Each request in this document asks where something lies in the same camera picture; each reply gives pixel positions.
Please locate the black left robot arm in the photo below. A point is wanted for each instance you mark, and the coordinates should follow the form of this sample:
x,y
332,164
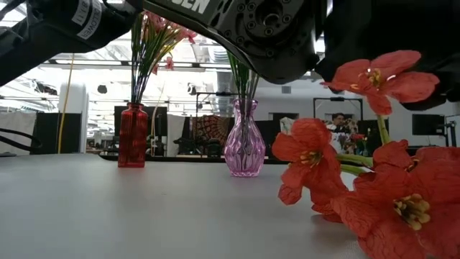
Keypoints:
x,y
215,21

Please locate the background red flowers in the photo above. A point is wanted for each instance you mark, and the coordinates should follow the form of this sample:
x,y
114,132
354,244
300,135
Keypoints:
x,y
356,137

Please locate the black wall monitor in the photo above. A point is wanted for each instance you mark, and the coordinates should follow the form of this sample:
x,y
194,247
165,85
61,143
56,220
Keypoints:
x,y
427,124

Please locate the white round pillar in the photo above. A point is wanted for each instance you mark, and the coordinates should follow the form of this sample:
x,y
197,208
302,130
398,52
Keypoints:
x,y
79,104

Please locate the wooden side table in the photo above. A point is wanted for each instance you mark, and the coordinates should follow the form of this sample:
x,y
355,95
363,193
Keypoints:
x,y
179,157

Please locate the pale leaf-print cloth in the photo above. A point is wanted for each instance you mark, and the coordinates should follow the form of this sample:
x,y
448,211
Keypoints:
x,y
287,126

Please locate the red glass vase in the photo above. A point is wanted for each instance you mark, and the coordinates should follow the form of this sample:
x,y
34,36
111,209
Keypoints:
x,y
133,136

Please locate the white hanging cloth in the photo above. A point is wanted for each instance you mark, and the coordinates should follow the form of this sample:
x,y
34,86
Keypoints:
x,y
175,129

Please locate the white hanging curtain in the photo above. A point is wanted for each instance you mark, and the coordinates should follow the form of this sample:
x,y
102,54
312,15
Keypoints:
x,y
14,133

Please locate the purple glass vase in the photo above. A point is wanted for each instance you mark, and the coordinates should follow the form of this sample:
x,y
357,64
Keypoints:
x,y
244,151

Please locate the person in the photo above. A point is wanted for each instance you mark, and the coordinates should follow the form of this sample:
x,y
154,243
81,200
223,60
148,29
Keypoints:
x,y
338,120

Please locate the pink artificial flower bunch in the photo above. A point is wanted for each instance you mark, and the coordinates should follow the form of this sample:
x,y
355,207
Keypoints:
x,y
187,35
169,64
135,79

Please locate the red mandala tapestry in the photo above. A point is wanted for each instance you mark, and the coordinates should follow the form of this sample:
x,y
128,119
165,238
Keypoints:
x,y
212,129

